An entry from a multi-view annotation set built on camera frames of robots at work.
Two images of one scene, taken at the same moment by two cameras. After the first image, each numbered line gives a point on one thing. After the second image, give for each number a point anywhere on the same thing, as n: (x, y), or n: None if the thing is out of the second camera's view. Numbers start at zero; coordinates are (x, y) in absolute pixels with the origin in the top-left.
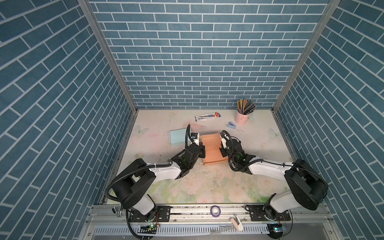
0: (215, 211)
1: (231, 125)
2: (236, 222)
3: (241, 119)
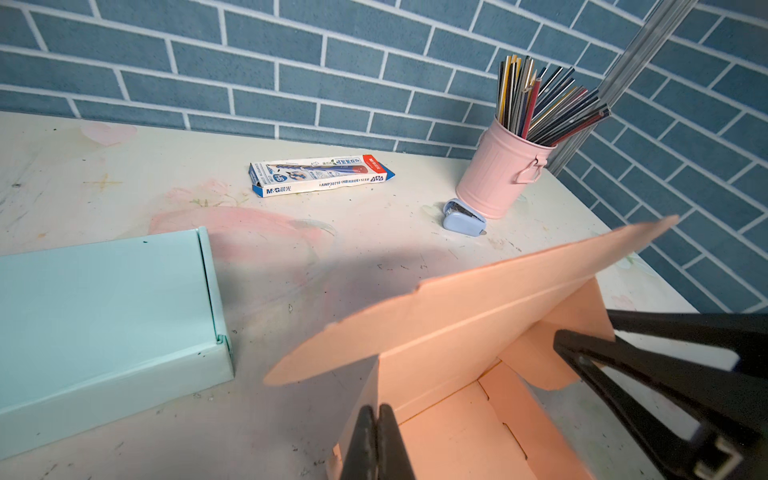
0: None
1: (461, 219)
2: None
3: (499, 169)
